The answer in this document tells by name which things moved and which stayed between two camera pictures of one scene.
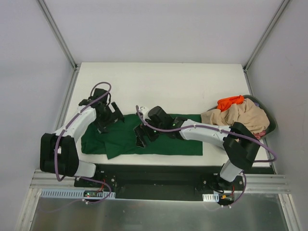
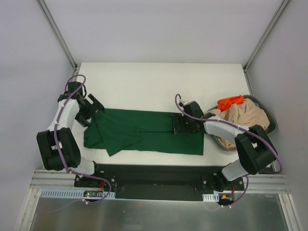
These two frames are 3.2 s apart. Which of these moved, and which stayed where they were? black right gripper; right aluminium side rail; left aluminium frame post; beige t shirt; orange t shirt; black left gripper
Moved: black left gripper; black right gripper
Stayed: right aluminium side rail; beige t shirt; left aluminium frame post; orange t shirt
